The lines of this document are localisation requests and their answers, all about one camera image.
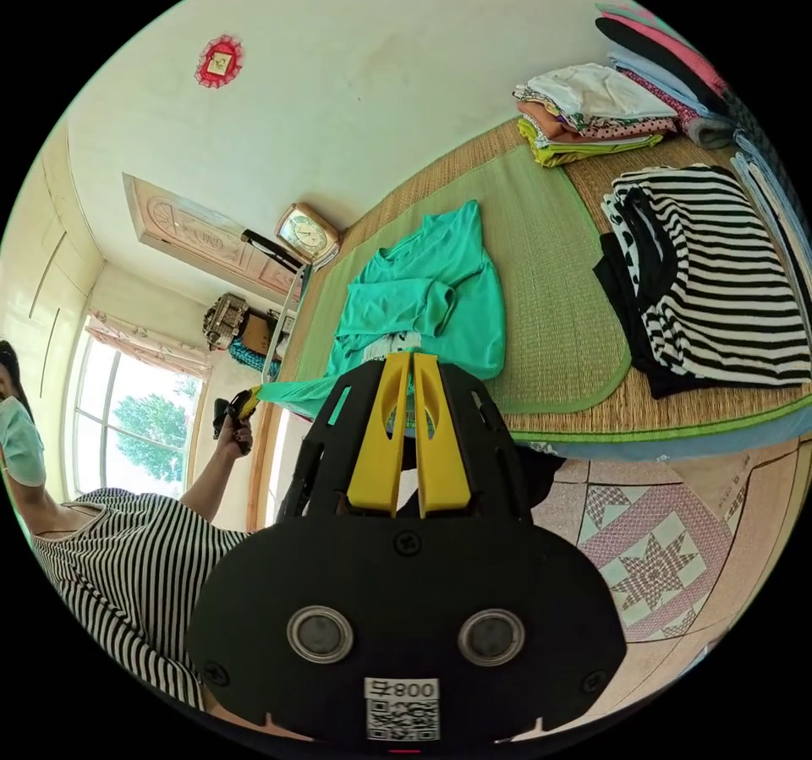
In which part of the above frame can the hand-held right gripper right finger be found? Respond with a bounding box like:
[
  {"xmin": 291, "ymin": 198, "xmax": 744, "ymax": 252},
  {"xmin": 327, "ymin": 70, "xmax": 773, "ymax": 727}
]
[{"xmin": 413, "ymin": 353, "xmax": 475, "ymax": 517}]

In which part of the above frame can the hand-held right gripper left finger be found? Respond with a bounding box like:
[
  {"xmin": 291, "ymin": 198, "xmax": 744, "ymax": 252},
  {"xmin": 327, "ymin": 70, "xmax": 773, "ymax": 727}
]
[{"xmin": 347, "ymin": 352, "xmax": 411, "ymax": 517}]

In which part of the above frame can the green long sleeve shirt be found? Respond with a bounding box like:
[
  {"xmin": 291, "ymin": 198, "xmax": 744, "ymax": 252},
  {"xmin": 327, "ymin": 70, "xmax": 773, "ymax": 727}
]
[{"xmin": 253, "ymin": 200, "xmax": 508, "ymax": 433}]

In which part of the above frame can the person's left forearm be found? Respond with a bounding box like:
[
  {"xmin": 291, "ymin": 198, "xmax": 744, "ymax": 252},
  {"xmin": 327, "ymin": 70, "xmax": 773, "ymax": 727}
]
[{"xmin": 179, "ymin": 437, "xmax": 255, "ymax": 532}]

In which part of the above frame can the person's left hand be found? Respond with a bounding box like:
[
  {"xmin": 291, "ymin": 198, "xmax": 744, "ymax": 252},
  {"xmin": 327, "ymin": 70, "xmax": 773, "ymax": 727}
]
[{"xmin": 211, "ymin": 418, "xmax": 255, "ymax": 457}]

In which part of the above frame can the shelf with cluttered items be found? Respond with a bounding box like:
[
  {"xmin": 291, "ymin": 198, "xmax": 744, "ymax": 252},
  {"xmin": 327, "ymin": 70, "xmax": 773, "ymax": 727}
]
[{"xmin": 202, "ymin": 293, "xmax": 300, "ymax": 387}]

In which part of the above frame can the window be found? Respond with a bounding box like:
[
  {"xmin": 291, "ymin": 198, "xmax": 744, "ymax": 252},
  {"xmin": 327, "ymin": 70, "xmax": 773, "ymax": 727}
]
[{"xmin": 68, "ymin": 333, "xmax": 206, "ymax": 502}]

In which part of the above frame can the floral curtain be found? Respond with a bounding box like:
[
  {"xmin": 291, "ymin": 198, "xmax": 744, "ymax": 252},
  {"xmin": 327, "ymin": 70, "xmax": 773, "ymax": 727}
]
[{"xmin": 84, "ymin": 309, "xmax": 214, "ymax": 379}]

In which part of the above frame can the carved wooden door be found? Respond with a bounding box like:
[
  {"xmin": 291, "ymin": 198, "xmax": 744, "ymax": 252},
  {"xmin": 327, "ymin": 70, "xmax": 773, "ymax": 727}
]
[{"xmin": 123, "ymin": 172, "xmax": 305, "ymax": 297}]

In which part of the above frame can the person's body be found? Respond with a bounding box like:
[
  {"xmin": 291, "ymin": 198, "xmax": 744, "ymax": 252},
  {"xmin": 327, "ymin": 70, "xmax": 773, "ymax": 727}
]
[{"xmin": 0, "ymin": 338, "xmax": 256, "ymax": 714}]

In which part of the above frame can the bed with woven mat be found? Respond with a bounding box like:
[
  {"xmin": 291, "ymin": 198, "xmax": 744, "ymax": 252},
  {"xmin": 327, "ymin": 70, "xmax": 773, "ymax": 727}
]
[{"xmin": 272, "ymin": 2, "xmax": 812, "ymax": 464}]

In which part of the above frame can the pile of striped clothes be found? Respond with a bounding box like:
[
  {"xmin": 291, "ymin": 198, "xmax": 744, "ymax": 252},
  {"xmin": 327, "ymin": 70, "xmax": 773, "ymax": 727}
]
[{"xmin": 592, "ymin": 163, "xmax": 812, "ymax": 401}]

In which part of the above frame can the pile of folded pastel clothes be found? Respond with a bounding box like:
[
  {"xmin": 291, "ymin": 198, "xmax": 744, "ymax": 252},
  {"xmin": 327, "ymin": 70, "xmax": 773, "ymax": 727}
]
[{"xmin": 512, "ymin": 62, "xmax": 681, "ymax": 169}]

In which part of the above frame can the stack of folded quilts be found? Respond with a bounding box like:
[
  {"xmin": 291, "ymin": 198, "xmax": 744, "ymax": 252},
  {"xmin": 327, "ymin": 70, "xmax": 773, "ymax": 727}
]
[{"xmin": 595, "ymin": 2, "xmax": 747, "ymax": 151}]

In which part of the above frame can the table clock with gold frame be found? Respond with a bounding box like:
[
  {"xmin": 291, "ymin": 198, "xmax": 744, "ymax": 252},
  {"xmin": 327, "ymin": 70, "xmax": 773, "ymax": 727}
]
[{"xmin": 273, "ymin": 202, "xmax": 344, "ymax": 268}]

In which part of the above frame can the red wall ornament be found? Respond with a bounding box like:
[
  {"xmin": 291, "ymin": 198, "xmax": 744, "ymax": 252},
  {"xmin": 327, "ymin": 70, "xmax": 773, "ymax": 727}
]
[{"xmin": 194, "ymin": 34, "xmax": 244, "ymax": 86}]

